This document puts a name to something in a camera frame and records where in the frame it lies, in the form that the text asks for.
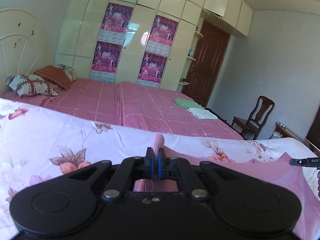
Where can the white floral bed sheet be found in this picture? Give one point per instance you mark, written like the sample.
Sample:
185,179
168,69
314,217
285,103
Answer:
39,144

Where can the lower right purple poster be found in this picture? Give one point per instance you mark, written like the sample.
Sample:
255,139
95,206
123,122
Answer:
151,70

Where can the dark wooden chair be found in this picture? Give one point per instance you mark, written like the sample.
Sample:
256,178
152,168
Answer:
256,119

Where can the purple poster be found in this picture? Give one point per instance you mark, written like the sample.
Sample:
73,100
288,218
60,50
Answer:
151,70
115,24
161,36
105,61

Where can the pink knit sweater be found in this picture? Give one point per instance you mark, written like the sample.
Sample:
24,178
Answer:
267,160

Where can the cream glossy wardrobe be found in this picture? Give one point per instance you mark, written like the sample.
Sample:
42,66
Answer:
81,27

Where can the wooden side table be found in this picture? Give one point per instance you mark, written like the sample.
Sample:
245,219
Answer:
284,132

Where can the pink checked bed cover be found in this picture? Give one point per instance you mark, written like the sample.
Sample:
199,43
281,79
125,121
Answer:
130,105

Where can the floral pillow behind orange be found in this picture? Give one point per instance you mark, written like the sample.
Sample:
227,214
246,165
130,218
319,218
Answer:
69,71

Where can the cream arched headboard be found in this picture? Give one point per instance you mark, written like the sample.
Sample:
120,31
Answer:
25,45

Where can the brown wooden door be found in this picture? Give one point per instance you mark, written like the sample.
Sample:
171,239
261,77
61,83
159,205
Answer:
204,70

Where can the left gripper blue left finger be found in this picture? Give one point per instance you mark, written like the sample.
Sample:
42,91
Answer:
122,177

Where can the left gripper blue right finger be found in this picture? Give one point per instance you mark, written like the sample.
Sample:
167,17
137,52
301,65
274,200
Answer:
183,173

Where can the upper left purple poster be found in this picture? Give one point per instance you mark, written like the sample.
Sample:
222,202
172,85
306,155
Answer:
115,24

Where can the folded green cloth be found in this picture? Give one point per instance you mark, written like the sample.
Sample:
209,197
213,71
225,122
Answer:
185,104

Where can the lower left purple poster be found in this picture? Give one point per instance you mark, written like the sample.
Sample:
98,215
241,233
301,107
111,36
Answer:
105,61

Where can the orange striped pillow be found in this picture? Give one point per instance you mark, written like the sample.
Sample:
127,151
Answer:
54,75

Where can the upper right purple poster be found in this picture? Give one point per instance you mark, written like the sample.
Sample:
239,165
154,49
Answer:
161,36

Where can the folded white cloth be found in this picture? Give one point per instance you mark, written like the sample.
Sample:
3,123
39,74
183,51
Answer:
202,114

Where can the white brown patterned pillow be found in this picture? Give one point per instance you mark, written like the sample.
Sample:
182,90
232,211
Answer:
29,85

